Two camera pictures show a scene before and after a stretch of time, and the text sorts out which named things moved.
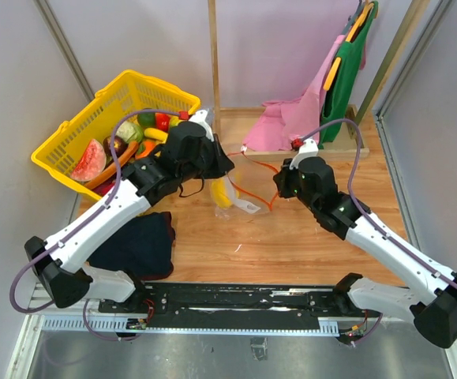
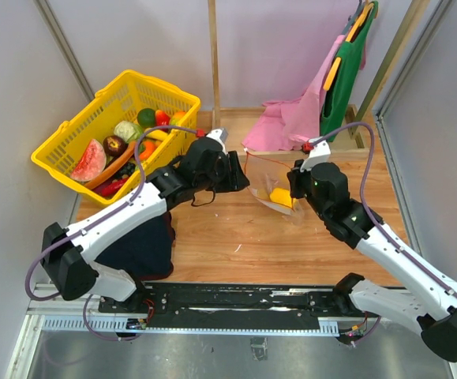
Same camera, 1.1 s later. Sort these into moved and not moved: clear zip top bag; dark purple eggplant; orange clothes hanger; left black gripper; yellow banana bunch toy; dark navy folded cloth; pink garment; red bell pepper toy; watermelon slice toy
Moved: yellow banana bunch toy; left black gripper; clear zip top bag
Not moved: red bell pepper toy; dark navy folded cloth; dark purple eggplant; watermelon slice toy; orange clothes hanger; pink garment
